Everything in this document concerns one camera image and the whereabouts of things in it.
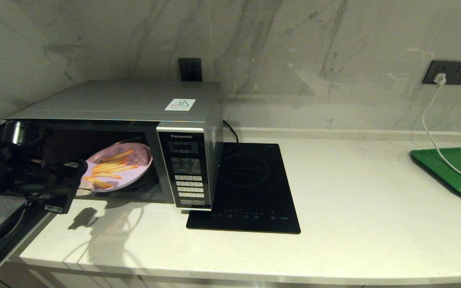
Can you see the black single wall socket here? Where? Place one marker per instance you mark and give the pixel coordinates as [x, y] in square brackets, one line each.
[190, 70]

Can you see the silver microwave oven body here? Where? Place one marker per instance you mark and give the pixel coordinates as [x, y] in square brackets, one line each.
[134, 100]

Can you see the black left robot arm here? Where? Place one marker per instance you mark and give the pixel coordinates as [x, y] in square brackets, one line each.
[10, 172]

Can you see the long orange french fry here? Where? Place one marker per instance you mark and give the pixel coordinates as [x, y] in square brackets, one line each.
[100, 183]

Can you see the white warning sticker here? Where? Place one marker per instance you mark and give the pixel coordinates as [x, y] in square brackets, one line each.
[180, 104]

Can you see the white charger plug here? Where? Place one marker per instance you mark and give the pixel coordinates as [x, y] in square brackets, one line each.
[439, 79]

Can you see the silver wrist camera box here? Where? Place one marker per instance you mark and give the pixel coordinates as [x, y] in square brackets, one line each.
[56, 208]

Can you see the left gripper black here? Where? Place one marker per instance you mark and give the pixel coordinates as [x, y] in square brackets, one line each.
[60, 178]

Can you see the black wide wall socket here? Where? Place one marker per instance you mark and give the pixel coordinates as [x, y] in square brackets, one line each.
[458, 72]

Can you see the lilac round plate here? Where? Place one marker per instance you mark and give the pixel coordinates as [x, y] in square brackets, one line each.
[144, 156]

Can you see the black induction cooktop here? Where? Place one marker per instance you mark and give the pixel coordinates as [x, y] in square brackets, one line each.
[250, 188]

